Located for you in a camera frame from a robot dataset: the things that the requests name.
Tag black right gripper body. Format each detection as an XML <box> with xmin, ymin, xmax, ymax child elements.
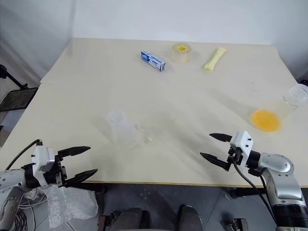
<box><xmin>225</xmin><ymin>147</ymin><xmax>244</xmax><ymax>172</ymax></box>

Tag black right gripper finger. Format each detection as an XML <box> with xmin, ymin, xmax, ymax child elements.
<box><xmin>209</xmin><ymin>132</ymin><xmax>233</xmax><ymax>143</ymax></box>
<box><xmin>200</xmin><ymin>152</ymin><xmax>230</xmax><ymax>172</ymax></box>

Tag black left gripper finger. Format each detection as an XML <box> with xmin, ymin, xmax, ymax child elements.
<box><xmin>57</xmin><ymin>146</ymin><xmax>92</xmax><ymax>160</ymax></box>
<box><xmin>63</xmin><ymin>168</ymin><xmax>99</xmax><ymax>189</ymax></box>

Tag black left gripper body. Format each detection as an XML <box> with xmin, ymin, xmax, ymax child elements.
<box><xmin>44</xmin><ymin>153</ymin><xmax>68</xmax><ymax>189</ymax></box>

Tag flask with orange liquid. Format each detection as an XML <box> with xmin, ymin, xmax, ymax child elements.
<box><xmin>248</xmin><ymin>83</ymin><xmax>308</xmax><ymax>133</ymax></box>

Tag crumpled plastic bag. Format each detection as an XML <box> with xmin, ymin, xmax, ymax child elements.
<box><xmin>46</xmin><ymin>186</ymin><xmax>99</xmax><ymax>228</ymax></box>

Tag clear empty plastic beaker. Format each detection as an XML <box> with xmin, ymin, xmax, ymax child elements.
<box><xmin>106</xmin><ymin>109</ymin><xmax>144</xmax><ymax>148</ymax></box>

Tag dark grey rounded shape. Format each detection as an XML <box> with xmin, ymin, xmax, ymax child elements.
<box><xmin>177</xmin><ymin>204</ymin><xmax>206</xmax><ymax>231</ymax></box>
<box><xmin>109</xmin><ymin>207</ymin><xmax>150</xmax><ymax>231</ymax></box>

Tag pale yellow wrapped packet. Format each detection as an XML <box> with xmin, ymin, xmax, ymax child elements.
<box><xmin>204</xmin><ymin>46</ymin><xmax>228</xmax><ymax>73</ymax></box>

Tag clear tape roll yellow core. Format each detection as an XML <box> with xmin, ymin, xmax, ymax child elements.
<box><xmin>171</xmin><ymin>42</ymin><xmax>195</xmax><ymax>64</ymax></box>

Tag blue and white box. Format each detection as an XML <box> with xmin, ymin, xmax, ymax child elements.
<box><xmin>141</xmin><ymin>50</ymin><xmax>167</xmax><ymax>73</ymax></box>

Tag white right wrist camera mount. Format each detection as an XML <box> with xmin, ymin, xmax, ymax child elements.
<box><xmin>229</xmin><ymin>130</ymin><xmax>255</xmax><ymax>167</ymax></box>

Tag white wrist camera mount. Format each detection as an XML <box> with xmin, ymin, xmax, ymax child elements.
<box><xmin>31</xmin><ymin>145</ymin><xmax>55</xmax><ymax>189</ymax></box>
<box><xmin>229</xmin><ymin>130</ymin><xmax>255</xmax><ymax>167</ymax></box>

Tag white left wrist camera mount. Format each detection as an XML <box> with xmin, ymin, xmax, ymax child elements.
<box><xmin>31</xmin><ymin>145</ymin><xmax>55</xmax><ymax>189</ymax></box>

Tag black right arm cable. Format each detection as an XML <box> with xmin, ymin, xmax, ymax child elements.
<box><xmin>232</xmin><ymin>159</ymin><xmax>278</xmax><ymax>218</ymax></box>

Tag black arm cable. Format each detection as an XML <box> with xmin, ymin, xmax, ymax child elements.
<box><xmin>5</xmin><ymin>139</ymin><xmax>43</xmax><ymax>170</ymax></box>
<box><xmin>232</xmin><ymin>159</ymin><xmax>278</xmax><ymax>218</ymax></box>

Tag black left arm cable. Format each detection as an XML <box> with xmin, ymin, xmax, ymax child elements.
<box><xmin>5</xmin><ymin>139</ymin><xmax>43</xmax><ymax>170</ymax></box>

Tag white thin wire bundle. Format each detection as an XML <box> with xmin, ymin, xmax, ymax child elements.
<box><xmin>13</xmin><ymin>189</ymin><xmax>48</xmax><ymax>231</ymax></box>

